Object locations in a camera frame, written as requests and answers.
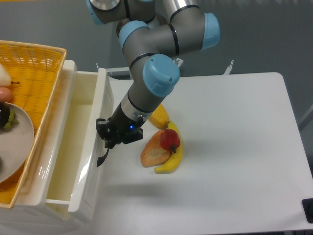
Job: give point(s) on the white pear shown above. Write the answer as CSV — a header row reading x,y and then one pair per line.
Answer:
x,y
5,78

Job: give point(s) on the yellow bell pepper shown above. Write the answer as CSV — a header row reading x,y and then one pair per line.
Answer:
x,y
159,118

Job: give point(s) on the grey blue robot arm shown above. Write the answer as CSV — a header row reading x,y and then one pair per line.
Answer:
x,y
155,77

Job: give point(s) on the yellow banana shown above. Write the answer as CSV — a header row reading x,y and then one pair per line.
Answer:
x,y
175,159

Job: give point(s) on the red bell pepper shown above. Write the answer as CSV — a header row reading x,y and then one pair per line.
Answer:
x,y
169,140

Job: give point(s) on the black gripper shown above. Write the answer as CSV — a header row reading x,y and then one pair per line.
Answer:
x,y
119,129

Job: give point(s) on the yellow woven basket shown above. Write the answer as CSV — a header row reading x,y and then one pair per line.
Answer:
x,y
37,68

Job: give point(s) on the black corner device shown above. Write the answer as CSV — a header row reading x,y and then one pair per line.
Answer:
x,y
308,209

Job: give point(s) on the grey ribbed plate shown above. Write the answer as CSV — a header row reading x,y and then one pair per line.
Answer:
x,y
16,143

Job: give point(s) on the black top drawer handle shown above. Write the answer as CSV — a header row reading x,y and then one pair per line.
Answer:
x,y
101,159

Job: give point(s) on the pink peach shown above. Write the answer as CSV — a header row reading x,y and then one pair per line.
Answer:
x,y
5,94

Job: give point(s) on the white drawer cabinet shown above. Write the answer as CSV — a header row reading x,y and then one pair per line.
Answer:
x,y
42,204

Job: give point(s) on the dark eggplant green stem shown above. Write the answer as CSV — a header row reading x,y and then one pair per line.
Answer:
x,y
7,117

